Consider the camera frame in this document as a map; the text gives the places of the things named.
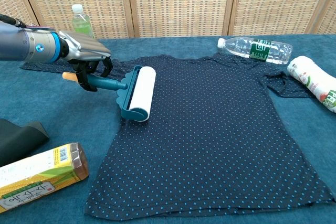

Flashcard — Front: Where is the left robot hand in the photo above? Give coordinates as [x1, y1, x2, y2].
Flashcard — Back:
[56, 30, 114, 92]

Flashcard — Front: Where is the teal lint roller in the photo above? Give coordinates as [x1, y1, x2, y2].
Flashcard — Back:
[62, 65, 157, 123]

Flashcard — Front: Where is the navy polka dot shirt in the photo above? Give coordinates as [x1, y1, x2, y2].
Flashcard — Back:
[20, 54, 335, 221]

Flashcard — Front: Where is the small bottle light green label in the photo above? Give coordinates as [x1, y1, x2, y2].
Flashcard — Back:
[71, 4, 95, 39]

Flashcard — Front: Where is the woven rattan folding screen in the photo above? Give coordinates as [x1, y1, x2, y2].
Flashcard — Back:
[0, 0, 336, 49]

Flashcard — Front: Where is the black mat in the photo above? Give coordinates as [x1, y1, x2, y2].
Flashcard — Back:
[0, 118, 50, 167]

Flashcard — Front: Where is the amber tea bottle yellow label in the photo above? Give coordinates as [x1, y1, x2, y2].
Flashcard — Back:
[0, 142, 90, 214]

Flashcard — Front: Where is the teal tablecloth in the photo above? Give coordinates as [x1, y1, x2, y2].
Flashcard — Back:
[0, 33, 336, 224]

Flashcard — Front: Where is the clear bottle dark green label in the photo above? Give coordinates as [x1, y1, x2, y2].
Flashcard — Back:
[217, 36, 293, 66]

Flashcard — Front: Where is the white printed bottle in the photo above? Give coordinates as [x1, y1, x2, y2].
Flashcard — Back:
[287, 55, 336, 114]

